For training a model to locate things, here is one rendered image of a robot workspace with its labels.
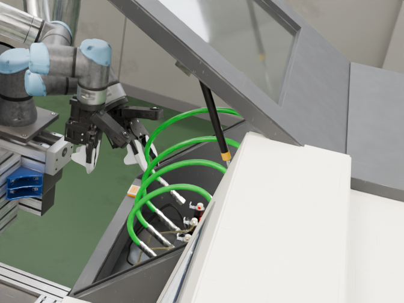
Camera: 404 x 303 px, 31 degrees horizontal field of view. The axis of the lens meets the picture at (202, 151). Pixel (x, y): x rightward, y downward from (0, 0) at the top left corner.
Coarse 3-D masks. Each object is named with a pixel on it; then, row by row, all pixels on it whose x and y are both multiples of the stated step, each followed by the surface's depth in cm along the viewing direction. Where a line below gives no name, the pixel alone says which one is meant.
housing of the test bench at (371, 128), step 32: (352, 64) 210; (352, 96) 189; (384, 96) 193; (352, 128) 172; (384, 128) 175; (352, 160) 158; (384, 160) 161; (352, 192) 152; (384, 192) 151; (352, 224) 141; (384, 224) 143; (352, 256) 132; (384, 256) 133; (352, 288) 123; (384, 288) 125
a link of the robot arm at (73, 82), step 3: (69, 78) 203; (72, 78) 204; (75, 78) 204; (69, 81) 203; (72, 81) 204; (75, 81) 204; (69, 84) 203; (72, 84) 204; (75, 84) 204; (69, 87) 204; (72, 87) 204; (75, 87) 205; (69, 90) 204; (72, 90) 205; (75, 90) 205; (69, 93) 206; (72, 93) 206; (75, 93) 206
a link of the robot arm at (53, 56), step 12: (48, 36) 179; (60, 36) 180; (36, 48) 172; (48, 48) 172; (60, 48) 173; (72, 48) 174; (36, 60) 171; (48, 60) 171; (60, 60) 172; (72, 60) 172; (36, 72) 173; (48, 72) 173; (60, 72) 173; (72, 72) 174
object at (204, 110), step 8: (184, 112) 192; (192, 112) 190; (200, 112) 190; (224, 112) 189; (232, 112) 188; (168, 120) 193; (176, 120) 193; (160, 128) 195; (152, 136) 196; (144, 152) 199
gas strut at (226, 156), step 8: (208, 88) 151; (208, 96) 151; (208, 104) 152; (216, 112) 153; (216, 120) 154; (216, 128) 155; (216, 136) 156; (224, 136) 156; (224, 144) 156; (224, 152) 157; (224, 160) 158
